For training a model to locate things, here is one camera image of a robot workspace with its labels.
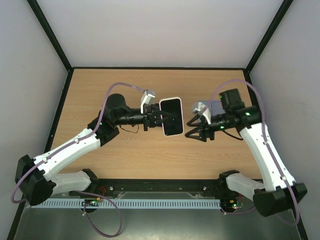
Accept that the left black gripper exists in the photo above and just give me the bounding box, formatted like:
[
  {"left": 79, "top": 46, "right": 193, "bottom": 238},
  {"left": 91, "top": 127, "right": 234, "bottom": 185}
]
[{"left": 114, "top": 104, "right": 172, "bottom": 132}]

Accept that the phone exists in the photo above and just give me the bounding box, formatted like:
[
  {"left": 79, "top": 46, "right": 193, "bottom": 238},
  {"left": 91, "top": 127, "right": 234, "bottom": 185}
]
[{"left": 159, "top": 97, "right": 184, "bottom": 137}]

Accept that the lilac phone case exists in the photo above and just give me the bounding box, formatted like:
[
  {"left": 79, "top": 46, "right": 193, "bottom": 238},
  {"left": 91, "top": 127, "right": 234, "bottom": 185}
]
[{"left": 210, "top": 100, "right": 225, "bottom": 116}]

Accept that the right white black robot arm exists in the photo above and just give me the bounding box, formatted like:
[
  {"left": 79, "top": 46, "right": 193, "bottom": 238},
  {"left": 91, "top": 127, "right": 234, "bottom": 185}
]
[{"left": 185, "top": 88, "right": 308, "bottom": 217}]

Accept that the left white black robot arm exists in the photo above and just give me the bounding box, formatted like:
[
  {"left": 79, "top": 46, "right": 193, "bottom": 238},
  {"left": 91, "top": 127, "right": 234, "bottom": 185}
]
[{"left": 14, "top": 93, "right": 183, "bottom": 206}]

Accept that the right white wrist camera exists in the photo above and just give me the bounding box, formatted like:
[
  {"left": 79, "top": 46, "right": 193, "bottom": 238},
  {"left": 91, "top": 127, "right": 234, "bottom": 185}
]
[{"left": 192, "top": 100, "right": 212, "bottom": 125}]

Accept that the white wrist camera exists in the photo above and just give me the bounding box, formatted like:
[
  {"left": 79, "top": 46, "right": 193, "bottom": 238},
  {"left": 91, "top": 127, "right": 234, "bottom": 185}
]
[
  {"left": 140, "top": 89, "right": 156, "bottom": 114},
  {"left": 192, "top": 100, "right": 212, "bottom": 125}
]

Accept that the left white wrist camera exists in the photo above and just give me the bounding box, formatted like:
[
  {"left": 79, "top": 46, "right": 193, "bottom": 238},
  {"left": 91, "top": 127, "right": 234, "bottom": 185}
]
[{"left": 140, "top": 89, "right": 156, "bottom": 114}]

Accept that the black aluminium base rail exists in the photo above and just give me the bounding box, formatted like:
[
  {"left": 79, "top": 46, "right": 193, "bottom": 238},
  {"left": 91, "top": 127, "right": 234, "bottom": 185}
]
[{"left": 52, "top": 178, "right": 291, "bottom": 198}]

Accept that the black enclosure frame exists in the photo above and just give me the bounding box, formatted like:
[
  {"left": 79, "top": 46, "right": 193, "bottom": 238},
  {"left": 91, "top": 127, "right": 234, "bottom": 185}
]
[{"left": 0, "top": 0, "right": 320, "bottom": 240}]

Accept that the light blue slotted cable duct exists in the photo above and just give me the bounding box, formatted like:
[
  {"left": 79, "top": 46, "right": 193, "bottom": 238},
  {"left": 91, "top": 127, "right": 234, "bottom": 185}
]
[{"left": 33, "top": 198, "right": 221, "bottom": 210}]

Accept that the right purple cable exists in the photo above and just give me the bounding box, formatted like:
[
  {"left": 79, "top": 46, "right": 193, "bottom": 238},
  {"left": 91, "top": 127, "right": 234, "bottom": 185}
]
[{"left": 199, "top": 79, "right": 301, "bottom": 226}]

